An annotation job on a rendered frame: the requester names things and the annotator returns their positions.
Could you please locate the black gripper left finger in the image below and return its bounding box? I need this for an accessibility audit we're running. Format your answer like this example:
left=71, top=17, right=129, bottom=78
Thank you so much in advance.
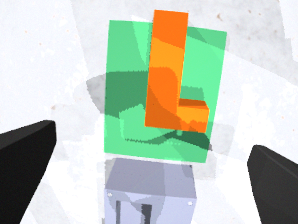
left=0, top=120, right=57, bottom=224

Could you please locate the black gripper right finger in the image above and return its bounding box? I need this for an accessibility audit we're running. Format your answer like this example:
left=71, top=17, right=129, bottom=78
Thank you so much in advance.
left=246, top=144, right=298, bottom=224

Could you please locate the orange block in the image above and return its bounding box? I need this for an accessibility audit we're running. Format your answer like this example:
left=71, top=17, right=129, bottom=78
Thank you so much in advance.
left=145, top=10, right=210, bottom=133

